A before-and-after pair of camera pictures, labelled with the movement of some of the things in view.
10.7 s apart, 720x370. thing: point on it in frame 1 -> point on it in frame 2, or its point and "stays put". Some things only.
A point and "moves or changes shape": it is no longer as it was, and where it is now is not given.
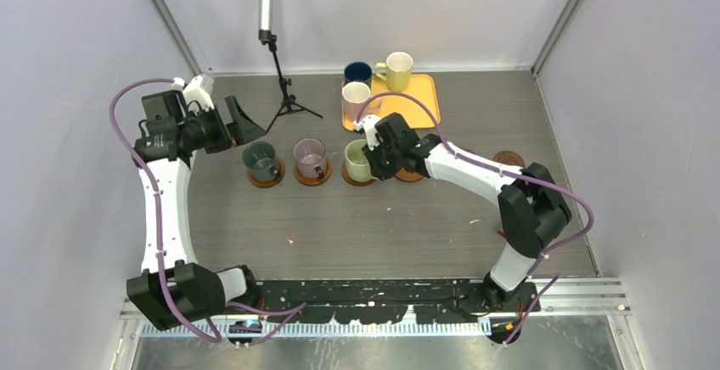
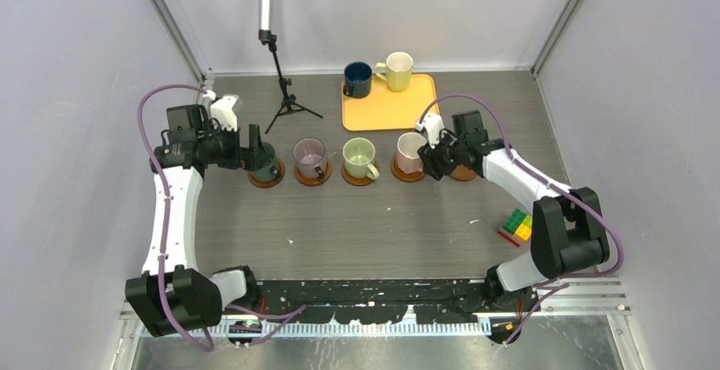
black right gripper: (379, 169) -> (431, 156)
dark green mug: (261, 161) stays put
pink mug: (354, 96) moves or changes shape
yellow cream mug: (398, 67) stays put
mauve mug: (310, 158) stays put
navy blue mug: (358, 71) stays put
